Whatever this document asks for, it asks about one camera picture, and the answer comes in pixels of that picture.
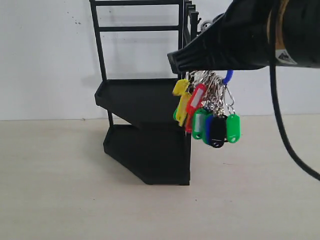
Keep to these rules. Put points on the colourful key tag bunch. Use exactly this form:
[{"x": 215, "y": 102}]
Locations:
[{"x": 206, "y": 108}]

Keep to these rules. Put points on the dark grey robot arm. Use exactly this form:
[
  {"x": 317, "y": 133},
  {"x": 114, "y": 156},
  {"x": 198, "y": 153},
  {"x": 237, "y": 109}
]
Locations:
[{"x": 238, "y": 39}]

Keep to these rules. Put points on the black two-tier rack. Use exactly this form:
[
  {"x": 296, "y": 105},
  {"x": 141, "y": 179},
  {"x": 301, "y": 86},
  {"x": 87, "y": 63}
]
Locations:
[{"x": 142, "y": 134}]

